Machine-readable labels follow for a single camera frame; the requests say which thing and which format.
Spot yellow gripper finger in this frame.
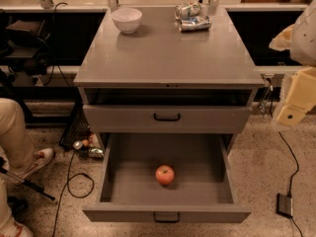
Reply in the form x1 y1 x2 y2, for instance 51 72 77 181
269 25 294 51
276 66 316 127

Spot red apple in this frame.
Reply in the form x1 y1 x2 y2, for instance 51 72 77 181
155 165 175 186

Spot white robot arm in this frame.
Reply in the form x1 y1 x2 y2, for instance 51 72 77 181
269 0 316 127

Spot grey drawer cabinet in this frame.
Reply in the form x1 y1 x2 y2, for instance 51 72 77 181
74 7 263 146

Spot open grey lower drawer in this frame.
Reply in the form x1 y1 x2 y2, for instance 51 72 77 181
83 133 251 223

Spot closed grey upper drawer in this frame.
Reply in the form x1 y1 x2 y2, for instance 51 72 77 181
83 105 252 133

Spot crushed can rear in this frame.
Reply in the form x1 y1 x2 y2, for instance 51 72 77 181
175 2 201 20

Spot crushed can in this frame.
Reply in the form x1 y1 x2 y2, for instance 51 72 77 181
179 16 212 32
175 2 201 20

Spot crushed can front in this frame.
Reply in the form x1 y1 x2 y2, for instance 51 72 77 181
179 16 212 32

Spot black power adapter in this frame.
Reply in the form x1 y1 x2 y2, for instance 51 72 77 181
276 194 293 218

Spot white ceramic bowl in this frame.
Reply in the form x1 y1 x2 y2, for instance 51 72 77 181
111 8 142 34

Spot black equipment on shelf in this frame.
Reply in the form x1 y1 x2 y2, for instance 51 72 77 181
0 11 52 76

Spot white orange sneaker right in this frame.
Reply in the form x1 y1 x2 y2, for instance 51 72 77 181
16 148 55 179

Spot white orange sneaker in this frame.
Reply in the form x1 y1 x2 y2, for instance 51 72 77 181
16 148 55 179
0 217 34 237

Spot person leg beige trousers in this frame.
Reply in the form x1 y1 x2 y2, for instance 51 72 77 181
0 98 36 174

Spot black rod near person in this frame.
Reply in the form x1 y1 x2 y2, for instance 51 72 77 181
0 167 55 201

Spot white orange sneaker left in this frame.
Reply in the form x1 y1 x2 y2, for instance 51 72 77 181
0 217 34 237

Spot black cable on floor right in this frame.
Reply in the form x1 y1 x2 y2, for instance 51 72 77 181
277 130 304 237

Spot black cable on floor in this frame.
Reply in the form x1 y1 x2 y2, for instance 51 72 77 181
51 150 96 237
277 130 304 237

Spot black wire basket with items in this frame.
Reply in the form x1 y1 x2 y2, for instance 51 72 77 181
59 106 104 160

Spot black cable on floor left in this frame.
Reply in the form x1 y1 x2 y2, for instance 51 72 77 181
51 150 96 237

